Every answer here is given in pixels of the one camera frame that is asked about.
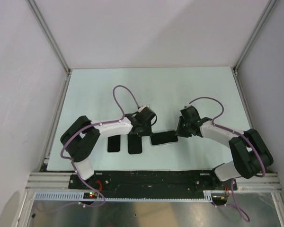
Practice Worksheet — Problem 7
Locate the aluminium front frame rail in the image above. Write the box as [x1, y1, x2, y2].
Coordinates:
[26, 173, 283, 193]

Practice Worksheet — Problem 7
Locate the right controller circuit board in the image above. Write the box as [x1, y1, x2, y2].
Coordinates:
[212, 193, 230, 206]

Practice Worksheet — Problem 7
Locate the black silicone phone case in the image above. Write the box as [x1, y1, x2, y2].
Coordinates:
[127, 135, 142, 155]

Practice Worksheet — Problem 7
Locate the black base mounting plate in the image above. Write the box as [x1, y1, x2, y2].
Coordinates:
[68, 170, 237, 199]

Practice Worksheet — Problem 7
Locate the white-edged smartphone black screen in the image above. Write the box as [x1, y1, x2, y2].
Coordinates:
[107, 135, 121, 153]

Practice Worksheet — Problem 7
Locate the white slotted cable duct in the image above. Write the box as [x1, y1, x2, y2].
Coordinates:
[35, 192, 213, 202]

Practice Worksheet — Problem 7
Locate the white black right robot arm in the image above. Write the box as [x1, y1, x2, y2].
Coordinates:
[176, 105, 274, 190]

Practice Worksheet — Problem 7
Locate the aluminium right corner post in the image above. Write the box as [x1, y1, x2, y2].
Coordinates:
[233, 0, 279, 76]

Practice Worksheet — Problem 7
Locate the left controller circuit board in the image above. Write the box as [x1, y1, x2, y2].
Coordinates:
[83, 192, 98, 199]

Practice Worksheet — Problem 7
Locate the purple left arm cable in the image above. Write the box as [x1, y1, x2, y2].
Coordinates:
[35, 85, 145, 212]

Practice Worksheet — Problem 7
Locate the controller circuit board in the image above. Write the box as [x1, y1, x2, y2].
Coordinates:
[212, 193, 230, 206]
[83, 192, 98, 199]

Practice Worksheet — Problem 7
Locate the aluminium left corner post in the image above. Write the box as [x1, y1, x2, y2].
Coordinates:
[26, 0, 71, 76]

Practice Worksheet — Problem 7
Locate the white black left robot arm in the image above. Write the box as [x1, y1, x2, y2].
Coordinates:
[60, 105, 157, 189]

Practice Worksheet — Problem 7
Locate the aluminium corner post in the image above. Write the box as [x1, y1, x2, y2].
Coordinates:
[26, 0, 71, 76]
[233, 0, 279, 76]

